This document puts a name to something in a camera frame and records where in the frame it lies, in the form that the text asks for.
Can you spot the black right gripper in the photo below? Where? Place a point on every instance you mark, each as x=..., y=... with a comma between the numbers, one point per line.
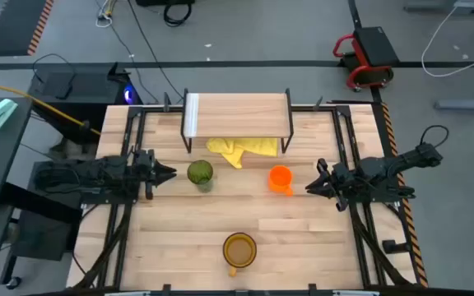
x=344, y=181

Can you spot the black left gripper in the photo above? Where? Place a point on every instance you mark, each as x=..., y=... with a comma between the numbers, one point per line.
x=144, y=172

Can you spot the orange plastic cup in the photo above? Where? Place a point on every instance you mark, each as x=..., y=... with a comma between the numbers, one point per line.
x=280, y=177

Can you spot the yellow speckled ceramic mug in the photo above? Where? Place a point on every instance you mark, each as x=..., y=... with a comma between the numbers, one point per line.
x=239, y=251

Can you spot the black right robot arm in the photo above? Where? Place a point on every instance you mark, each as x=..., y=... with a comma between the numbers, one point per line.
x=385, y=168

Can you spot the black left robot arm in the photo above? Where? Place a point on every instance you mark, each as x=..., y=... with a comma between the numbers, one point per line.
x=97, y=172

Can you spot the green glass cup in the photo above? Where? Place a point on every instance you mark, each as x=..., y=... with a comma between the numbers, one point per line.
x=200, y=172

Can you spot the yellow cloth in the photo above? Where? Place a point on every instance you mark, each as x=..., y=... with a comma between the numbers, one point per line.
x=233, y=150

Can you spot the black clamp knob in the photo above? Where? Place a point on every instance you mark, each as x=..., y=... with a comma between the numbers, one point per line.
x=393, y=246

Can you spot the orange black hazard tape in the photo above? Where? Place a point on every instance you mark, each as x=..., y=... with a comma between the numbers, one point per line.
x=410, y=230

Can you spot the black computer tower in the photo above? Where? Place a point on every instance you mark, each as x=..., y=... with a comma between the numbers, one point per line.
x=89, y=88

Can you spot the black equipment cart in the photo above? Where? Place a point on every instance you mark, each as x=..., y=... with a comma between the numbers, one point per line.
x=43, y=238

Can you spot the red black rolling stool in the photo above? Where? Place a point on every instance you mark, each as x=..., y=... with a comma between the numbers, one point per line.
x=375, y=47

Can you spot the grey table foot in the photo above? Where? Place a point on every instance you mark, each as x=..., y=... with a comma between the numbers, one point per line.
x=434, y=7
x=467, y=104

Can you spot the mint green stapler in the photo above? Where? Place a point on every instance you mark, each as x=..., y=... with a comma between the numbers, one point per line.
x=0, y=114

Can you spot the black hazard-striped floor mat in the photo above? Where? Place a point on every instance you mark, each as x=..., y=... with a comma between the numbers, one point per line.
x=15, y=24

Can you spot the wooden shelf black metal frame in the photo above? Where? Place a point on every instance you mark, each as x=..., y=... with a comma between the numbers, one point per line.
x=237, y=115

